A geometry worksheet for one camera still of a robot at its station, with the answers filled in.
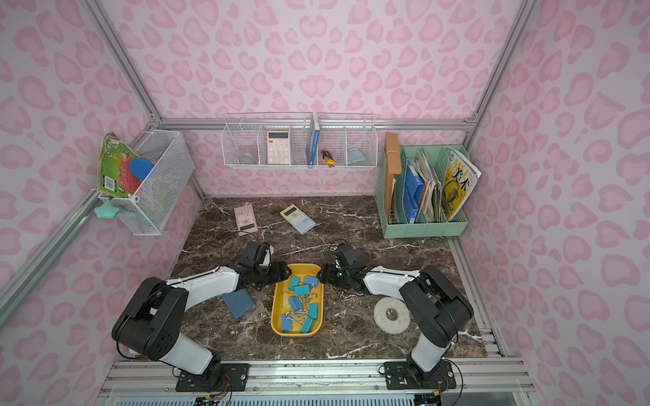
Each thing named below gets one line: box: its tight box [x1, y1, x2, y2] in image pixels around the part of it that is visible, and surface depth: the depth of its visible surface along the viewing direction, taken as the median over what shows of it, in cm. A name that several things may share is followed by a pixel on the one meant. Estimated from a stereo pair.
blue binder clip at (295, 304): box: [289, 296, 303, 314], surface depth 87 cm
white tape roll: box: [373, 296, 411, 335], surface depth 86 cm
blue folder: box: [402, 159, 426, 225], surface depth 99 cm
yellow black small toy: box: [320, 150, 337, 168], surface depth 94 cm
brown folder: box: [385, 131, 403, 223], surface depth 88 cm
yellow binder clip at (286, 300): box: [281, 291, 292, 309], surface depth 88 cm
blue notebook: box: [222, 288, 257, 319], surface depth 88 cm
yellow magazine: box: [440, 148, 482, 220], surface depth 100 cm
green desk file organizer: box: [374, 144, 470, 240], surface depth 102 cm
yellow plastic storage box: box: [269, 263, 325, 338], surface depth 87 cm
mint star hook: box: [93, 199, 120, 220], surface depth 64 cm
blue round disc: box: [129, 157, 155, 182], surface depth 77 cm
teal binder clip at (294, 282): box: [288, 275, 301, 291], surface depth 93 cm
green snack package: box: [98, 131, 143, 198], surface depth 72 cm
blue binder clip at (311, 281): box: [304, 275, 320, 288], surface depth 93 cm
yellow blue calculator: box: [279, 203, 317, 236], surface depth 112 cm
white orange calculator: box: [266, 130, 291, 165], surface depth 96 cm
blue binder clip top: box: [280, 313, 293, 333], surface depth 85 cm
